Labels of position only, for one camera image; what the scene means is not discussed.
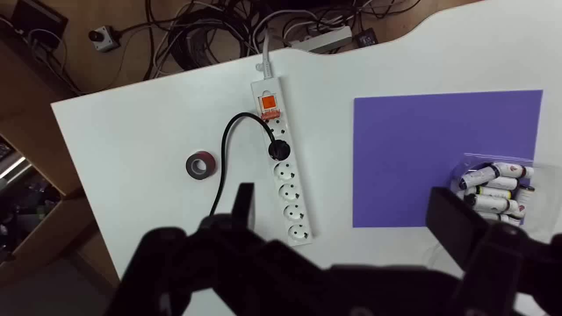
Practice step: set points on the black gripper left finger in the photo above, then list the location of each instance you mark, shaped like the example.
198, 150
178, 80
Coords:
245, 205

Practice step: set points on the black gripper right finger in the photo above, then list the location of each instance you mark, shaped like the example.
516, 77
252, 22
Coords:
463, 229

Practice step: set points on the white power strip orange switch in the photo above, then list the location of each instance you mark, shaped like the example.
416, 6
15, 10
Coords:
289, 178

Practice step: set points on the white coffee capsule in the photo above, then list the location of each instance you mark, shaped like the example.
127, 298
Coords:
510, 220
512, 171
491, 203
475, 178

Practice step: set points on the red tape roll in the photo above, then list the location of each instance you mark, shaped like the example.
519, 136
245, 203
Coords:
191, 166

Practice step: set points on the purple paper sheet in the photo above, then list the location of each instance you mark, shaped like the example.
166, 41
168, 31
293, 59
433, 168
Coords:
410, 159

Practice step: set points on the clear plastic bowl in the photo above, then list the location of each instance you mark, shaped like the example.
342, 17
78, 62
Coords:
545, 196

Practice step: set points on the grey floor power strip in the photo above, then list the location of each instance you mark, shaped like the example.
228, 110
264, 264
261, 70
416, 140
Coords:
326, 41

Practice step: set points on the brown cardboard box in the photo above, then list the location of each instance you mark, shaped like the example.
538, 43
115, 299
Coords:
29, 199

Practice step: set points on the white plug adapter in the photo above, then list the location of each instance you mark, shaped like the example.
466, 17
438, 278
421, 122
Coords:
106, 38

